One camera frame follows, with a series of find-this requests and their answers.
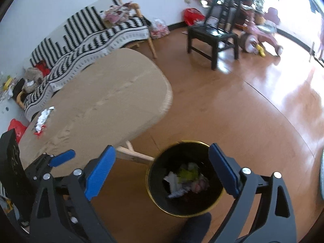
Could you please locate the red bear stool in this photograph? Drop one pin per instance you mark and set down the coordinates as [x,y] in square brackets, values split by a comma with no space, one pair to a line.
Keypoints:
[18,127]

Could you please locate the pink white plastic bag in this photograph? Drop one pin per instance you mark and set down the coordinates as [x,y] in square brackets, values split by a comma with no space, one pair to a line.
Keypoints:
[158,29]

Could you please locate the white cabinet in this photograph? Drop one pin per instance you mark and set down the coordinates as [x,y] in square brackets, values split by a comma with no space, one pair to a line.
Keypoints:
[11,110]

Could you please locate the yellow toy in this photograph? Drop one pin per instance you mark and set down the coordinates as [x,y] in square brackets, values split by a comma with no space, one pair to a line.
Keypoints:
[260,50]

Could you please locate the silver foil wrapper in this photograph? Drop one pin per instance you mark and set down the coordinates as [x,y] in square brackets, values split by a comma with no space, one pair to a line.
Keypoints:
[41,120]

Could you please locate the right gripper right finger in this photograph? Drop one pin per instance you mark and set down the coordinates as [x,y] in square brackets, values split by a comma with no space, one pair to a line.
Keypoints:
[262,210]

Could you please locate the striped black white sofa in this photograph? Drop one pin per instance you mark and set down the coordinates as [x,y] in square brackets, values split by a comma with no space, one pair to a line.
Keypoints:
[74,45]

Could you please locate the floral pillow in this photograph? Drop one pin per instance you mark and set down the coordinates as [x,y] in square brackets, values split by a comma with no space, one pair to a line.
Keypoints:
[117,14]

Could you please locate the black wooden chair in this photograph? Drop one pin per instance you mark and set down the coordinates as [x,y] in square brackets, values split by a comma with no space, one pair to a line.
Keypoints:
[221,36]

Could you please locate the pink kids tricycle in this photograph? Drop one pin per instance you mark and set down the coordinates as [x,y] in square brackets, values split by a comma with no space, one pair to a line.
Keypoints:
[254,34]

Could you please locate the red plastic bag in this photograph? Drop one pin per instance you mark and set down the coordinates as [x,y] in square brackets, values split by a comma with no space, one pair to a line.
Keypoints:
[192,15]

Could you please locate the black gold trash bin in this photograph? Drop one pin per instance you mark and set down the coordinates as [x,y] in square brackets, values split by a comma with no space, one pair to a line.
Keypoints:
[183,200]

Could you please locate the red snack box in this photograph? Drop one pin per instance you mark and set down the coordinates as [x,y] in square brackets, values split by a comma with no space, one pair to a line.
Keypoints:
[39,132]

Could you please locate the brown teddy bear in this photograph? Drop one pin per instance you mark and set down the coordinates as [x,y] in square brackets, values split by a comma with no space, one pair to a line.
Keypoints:
[33,77]

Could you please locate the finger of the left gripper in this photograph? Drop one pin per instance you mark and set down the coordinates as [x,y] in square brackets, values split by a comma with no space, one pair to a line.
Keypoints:
[45,162]

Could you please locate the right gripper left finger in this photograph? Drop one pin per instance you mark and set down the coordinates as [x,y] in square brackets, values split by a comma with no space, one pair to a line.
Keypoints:
[62,210]

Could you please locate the red cushion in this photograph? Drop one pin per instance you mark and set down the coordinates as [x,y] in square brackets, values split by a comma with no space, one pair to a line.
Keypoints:
[42,66]

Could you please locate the green popcorn bag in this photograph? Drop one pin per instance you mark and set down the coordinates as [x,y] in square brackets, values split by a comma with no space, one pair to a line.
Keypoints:
[188,174]

